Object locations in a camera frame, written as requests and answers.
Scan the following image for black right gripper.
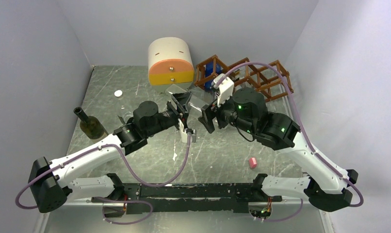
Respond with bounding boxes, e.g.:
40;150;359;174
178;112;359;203
198;90;257;135

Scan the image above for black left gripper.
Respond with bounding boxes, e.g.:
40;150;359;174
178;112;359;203
145;91;193;137

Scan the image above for clear round glass bottle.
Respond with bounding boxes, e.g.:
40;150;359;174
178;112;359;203
165;84;215;118

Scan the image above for blue square glass bottle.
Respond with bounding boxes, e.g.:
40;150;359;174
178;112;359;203
203;63;223;91

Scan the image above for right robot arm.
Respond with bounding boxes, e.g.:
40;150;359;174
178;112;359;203
198;87;358;212

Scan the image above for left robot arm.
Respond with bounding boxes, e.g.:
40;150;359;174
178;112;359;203
27;92;195;213

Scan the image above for white bottle cap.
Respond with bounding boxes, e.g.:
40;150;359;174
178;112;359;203
114;90;123;98

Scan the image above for brown wooden wine rack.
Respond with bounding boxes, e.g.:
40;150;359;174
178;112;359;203
194;55;288;102

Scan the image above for dark green wine bottle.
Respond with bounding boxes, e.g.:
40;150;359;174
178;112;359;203
73;107;109;143

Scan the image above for cream orange drawer cabinet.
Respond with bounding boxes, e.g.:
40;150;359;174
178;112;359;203
148;37;195;93

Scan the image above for pink eraser block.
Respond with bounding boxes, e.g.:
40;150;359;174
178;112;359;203
248;157;258;169

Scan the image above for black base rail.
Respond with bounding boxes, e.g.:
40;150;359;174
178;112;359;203
106;183;282;215

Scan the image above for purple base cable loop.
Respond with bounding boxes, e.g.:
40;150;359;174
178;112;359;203
102;200;154;225

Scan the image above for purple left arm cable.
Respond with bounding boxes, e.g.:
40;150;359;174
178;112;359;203
15;133;192;210

